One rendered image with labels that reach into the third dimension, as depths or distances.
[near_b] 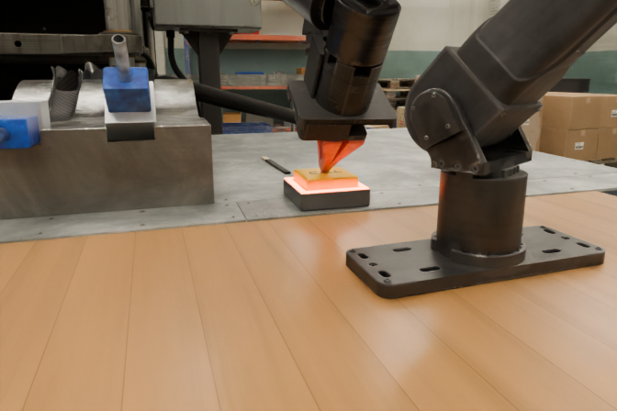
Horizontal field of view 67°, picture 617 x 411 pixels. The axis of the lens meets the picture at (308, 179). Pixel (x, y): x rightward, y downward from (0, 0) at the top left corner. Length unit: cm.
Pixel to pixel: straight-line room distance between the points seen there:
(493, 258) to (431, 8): 789
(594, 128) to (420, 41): 373
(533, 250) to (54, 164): 45
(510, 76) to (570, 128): 458
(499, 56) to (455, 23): 806
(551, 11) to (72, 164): 45
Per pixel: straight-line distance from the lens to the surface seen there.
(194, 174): 54
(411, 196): 58
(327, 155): 50
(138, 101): 52
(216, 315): 31
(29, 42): 137
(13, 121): 51
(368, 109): 48
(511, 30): 34
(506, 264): 37
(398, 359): 27
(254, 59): 731
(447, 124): 34
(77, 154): 54
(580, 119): 499
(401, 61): 794
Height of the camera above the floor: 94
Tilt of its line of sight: 13 degrees down
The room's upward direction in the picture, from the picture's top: straight up
